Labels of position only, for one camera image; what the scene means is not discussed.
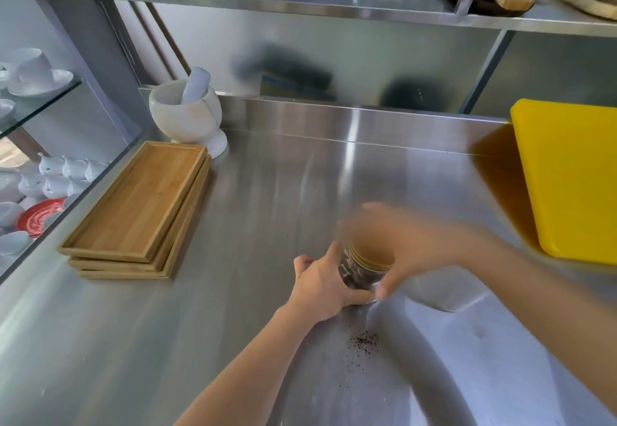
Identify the small white plate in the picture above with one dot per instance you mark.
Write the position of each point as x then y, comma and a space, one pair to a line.
5, 108

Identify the white marble mortar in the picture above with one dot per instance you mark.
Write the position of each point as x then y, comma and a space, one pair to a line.
185, 115

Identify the person's left thumb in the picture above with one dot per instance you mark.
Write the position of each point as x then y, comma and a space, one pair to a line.
359, 299

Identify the glass shelf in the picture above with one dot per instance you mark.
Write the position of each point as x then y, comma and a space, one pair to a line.
33, 107

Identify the clear jar with gold lid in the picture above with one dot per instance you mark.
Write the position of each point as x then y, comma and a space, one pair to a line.
364, 271

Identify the person's right hand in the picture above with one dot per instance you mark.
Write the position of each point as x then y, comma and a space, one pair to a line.
419, 242

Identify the person's right fingers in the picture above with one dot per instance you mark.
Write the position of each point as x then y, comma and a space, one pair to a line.
385, 286

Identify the white marble pestle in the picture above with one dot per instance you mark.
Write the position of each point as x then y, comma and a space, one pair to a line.
196, 84

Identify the yellow plastic cutting board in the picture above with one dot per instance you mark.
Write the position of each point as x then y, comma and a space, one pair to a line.
571, 175

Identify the group of white cups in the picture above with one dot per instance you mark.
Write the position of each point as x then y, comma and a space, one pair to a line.
58, 177

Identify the white ceramic saucer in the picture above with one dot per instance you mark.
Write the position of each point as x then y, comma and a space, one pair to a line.
53, 84

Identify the person's right forearm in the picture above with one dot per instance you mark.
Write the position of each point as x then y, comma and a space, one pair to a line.
544, 300

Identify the spilled dark crumbs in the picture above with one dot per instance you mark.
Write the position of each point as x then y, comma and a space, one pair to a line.
367, 339

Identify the white ceramic cup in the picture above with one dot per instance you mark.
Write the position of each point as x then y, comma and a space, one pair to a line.
31, 64

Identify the person's left forearm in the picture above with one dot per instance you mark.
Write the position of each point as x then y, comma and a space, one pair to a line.
250, 368

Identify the person's left hand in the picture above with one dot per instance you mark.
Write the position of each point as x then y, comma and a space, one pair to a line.
315, 288

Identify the bamboo wooden tray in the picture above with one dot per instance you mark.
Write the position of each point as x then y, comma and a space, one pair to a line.
181, 233
185, 247
137, 199

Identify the red saucer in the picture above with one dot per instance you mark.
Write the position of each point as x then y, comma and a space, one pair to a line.
41, 216

